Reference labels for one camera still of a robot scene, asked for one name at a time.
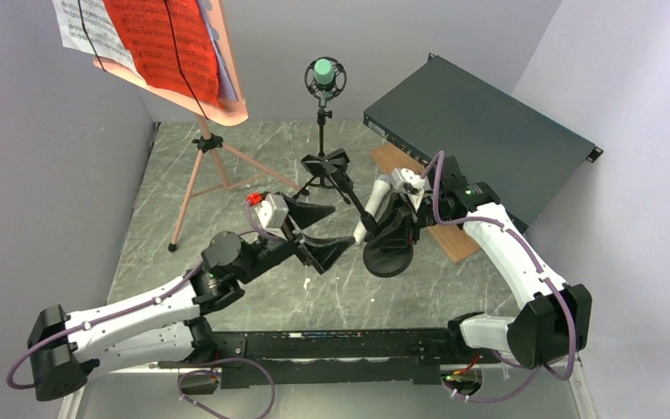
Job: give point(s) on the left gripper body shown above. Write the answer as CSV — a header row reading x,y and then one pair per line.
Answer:
x,y
280,250

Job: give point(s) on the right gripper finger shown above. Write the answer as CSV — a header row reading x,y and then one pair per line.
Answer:
x,y
397,200
398,233

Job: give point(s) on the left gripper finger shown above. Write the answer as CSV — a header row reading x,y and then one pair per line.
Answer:
x,y
322,253
305,215

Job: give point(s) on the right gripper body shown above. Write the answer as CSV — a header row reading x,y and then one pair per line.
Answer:
x,y
425,216

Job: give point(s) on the black round-base mic stand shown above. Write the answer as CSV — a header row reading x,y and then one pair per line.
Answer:
x,y
382,264

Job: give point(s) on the white handheld microphone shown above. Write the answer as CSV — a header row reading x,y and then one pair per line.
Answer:
x,y
381,187

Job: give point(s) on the black tripod mic stand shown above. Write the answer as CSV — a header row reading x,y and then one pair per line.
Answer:
x,y
312,163

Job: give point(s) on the green condenser microphone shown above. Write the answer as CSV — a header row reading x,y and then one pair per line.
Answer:
x,y
325,78

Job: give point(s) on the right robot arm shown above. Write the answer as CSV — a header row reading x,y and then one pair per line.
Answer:
x,y
553,319

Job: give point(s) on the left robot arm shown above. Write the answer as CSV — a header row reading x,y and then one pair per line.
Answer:
x,y
67,350

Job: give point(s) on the wooden board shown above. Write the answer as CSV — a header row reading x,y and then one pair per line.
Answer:
x,y
455,243

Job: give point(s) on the dark rack audio unit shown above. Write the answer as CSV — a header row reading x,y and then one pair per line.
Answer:
x,y
523,155

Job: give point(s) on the pink music stand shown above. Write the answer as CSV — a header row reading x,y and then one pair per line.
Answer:
x,y
230,114

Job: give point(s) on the red sheet music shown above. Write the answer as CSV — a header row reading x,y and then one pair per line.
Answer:
x,y
170,46

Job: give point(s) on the white sheet music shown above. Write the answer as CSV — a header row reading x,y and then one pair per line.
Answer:
x,y
85,26

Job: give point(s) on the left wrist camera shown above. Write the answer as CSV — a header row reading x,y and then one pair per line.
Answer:
x,y
266,213

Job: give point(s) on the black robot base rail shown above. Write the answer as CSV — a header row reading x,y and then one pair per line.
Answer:
x,y
421,356

